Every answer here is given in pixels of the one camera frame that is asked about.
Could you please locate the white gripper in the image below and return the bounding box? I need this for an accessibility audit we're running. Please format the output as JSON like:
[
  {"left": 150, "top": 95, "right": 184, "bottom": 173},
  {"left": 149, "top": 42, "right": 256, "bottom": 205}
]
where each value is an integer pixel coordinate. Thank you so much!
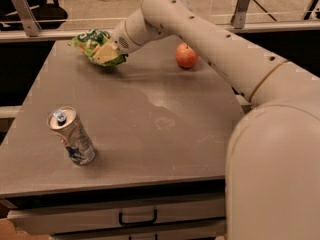
[{"left": 93, "top": 20, "right": 134, "bottom": 64}]

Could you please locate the green rice chip bag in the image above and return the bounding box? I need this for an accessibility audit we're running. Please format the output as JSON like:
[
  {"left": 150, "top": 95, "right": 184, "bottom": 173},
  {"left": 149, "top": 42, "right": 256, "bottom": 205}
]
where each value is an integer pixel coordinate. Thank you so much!
[{"left": 68, "top": 29, "right": 127, "bottom": 67}]

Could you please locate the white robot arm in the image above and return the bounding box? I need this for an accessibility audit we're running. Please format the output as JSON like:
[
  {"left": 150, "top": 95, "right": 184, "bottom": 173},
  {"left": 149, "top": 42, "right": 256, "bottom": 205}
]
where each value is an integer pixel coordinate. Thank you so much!
[{"left": 94, "top": 0, "right": 320, "bottom": 240}]

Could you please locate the red apple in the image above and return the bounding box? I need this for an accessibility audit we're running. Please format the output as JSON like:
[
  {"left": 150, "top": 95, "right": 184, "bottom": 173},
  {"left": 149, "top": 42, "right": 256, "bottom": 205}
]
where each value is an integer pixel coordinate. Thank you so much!
[{"left": 175, "top": 43, "right": 199, "bottom": 69}]

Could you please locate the silver drink can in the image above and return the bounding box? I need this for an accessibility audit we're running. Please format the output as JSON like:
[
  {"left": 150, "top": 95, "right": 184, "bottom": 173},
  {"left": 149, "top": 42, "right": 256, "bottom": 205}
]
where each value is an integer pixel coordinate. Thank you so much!
[{"left": 47, "top": 106, "right": 95, "bottom": 165}]

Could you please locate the black office chair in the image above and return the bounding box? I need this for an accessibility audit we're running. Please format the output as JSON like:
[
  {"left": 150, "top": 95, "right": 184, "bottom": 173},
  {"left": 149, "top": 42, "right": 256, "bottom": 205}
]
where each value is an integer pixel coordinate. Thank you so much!
[{"left": 0, "top": 0, "right": 68, "bottom": 31}]

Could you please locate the grey table drawer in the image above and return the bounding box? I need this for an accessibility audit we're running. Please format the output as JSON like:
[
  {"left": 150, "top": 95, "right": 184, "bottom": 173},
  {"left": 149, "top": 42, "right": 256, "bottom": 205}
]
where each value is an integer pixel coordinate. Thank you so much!
[{"left": 8, "top": 194, "right": 225, "bottom": 235}]

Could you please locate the left metal rail bracket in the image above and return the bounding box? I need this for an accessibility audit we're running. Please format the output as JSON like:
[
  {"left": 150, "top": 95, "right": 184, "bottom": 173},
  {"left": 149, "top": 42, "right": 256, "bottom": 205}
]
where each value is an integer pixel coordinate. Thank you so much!
[{"left": 11, "top": 0, "right": 41, "bottom": 37}]

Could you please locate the metal rail bracket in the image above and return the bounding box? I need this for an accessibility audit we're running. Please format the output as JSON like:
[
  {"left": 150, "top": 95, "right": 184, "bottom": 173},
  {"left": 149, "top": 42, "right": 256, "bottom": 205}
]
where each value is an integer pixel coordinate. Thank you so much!
[
  {"left": 231, "top": 0, "right": 250, "bottom": 29},
  {"left": 11, "top": 0, "right": 41, "bottom": 37}
]

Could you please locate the right metal rail bracket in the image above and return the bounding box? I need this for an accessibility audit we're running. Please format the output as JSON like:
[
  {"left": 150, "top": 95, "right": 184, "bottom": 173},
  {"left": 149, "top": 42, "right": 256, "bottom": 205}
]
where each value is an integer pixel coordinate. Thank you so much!
[{"left": 231, "top": 0, "right": 250, "bottom": 29}]

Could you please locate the black drawer handle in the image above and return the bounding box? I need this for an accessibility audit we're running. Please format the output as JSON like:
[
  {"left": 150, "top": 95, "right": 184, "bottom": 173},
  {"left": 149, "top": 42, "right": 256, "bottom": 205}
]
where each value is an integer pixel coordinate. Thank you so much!
[{"left": 118, "top": 209, "right": 158, "bottom": 227}]

